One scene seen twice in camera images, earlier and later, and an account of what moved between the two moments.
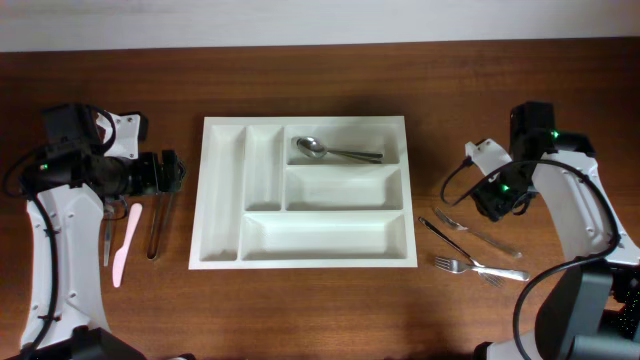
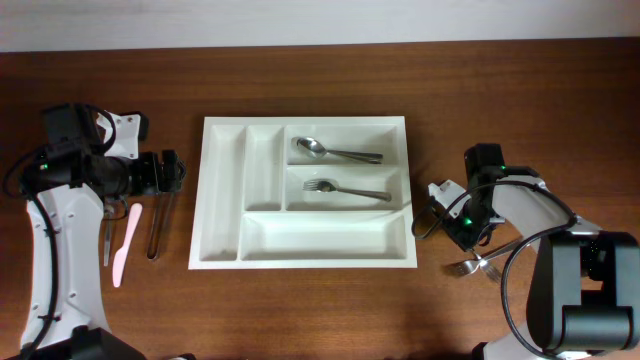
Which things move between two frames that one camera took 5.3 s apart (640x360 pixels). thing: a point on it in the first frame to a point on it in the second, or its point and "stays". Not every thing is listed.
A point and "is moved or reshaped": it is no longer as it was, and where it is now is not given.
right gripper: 490,201 to 463,236
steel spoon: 314,147 stays
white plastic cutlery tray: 261,204 stays
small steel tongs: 108,213 stays
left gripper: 153,181 stays
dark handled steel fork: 494,280 to 488,267
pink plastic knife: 121,252 stays
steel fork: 461,267 to 462,268
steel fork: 463,229 is moved or reshaped
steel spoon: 295,139 is moved or reshaped
